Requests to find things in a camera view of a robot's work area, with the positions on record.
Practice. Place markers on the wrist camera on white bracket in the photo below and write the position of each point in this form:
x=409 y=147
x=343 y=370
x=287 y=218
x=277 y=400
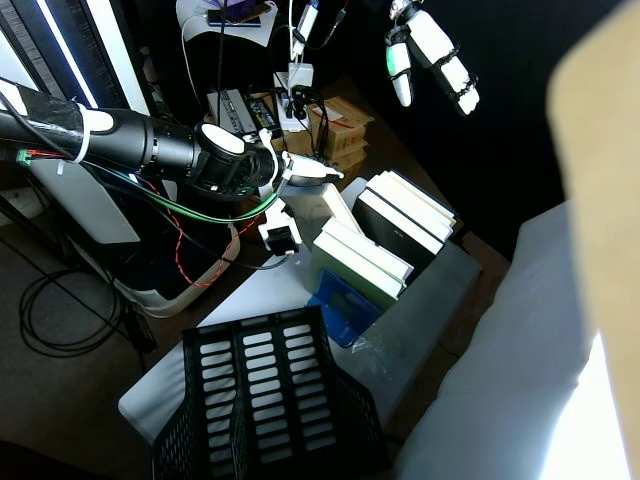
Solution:
x=272 y=220

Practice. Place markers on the black power adapter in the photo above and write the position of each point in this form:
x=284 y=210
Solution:
x=262 y=115

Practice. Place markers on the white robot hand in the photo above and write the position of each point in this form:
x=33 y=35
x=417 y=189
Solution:
x=310 y=170
x=430 y=37

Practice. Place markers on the silver power supply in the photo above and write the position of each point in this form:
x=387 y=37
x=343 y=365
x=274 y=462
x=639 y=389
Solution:
x=227 y=107

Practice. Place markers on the blue bookend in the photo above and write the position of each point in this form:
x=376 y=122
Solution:
x=350 y=325

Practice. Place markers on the white bedding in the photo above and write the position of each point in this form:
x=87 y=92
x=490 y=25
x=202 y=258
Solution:
x=500 y=350

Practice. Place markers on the white round stool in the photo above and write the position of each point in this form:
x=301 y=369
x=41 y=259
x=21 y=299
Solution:
x=192 y=22

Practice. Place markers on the thin cream book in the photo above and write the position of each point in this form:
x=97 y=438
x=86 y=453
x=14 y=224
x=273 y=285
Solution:
x=425 y=192

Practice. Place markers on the white power strip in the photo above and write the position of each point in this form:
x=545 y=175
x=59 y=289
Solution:
x=300 y=75

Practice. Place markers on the thick cream book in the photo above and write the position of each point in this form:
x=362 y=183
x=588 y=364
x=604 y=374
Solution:
x=410 y=205

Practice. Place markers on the black mesh file rack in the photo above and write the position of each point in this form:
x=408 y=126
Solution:
x=277 y=380

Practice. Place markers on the small plain cardboard box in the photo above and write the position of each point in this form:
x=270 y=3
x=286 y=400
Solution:
x=350 y=157

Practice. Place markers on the dark flat tablet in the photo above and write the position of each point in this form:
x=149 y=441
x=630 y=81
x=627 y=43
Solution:
x=235 y=20

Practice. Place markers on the small cardboard box red print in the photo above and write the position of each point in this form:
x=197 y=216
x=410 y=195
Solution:
x=345 y=125

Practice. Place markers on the white black tower with light strip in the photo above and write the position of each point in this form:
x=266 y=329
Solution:
x=110 y=210

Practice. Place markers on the tan board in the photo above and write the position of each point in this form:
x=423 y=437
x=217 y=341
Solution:
x=600 y=150

